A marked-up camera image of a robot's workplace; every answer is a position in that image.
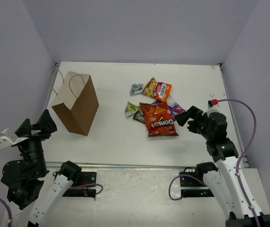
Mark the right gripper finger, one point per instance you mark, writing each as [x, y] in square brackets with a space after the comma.
[192, 127]
[191, 113]

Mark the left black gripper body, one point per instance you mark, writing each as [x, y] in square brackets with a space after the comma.
[35, 135]

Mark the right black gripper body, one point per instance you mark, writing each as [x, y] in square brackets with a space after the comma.
[201, 119]

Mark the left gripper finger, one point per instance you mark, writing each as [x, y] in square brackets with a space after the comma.
[24, 129]
[45, 123]

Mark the purple white candy bag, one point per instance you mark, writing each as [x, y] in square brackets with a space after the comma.
[173, 107]

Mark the red Doritos chip bag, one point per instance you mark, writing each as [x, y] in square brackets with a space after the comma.
[158, 119]

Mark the orange Fox's candy bag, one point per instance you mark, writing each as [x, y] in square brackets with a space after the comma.
[157, 90]

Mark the brown paper bag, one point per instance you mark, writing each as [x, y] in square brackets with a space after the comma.
[75, 102]

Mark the brown M&M's packet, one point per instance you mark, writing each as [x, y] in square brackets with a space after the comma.
[138, 116]

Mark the green candy wrapper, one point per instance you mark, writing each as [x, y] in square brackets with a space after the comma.
[131, 109]

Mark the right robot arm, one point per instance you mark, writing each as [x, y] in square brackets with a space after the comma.
[224, 176]

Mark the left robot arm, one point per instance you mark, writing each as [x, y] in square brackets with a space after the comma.
[24, 177]

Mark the silver foil wrapper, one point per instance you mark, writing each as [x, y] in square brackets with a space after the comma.
[136, 89]

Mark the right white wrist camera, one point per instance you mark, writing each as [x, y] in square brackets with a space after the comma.
[212, 107]

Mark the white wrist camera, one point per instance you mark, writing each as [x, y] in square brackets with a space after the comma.
[8, 139]
[212, 107]

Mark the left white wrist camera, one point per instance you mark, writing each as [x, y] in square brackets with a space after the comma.
[8, 139]

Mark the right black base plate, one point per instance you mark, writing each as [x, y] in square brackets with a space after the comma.
[190, 188]

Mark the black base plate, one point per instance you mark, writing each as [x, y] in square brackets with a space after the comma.
[86, 177]
[190, 188]

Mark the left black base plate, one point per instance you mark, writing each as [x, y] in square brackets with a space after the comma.
[86, 177]

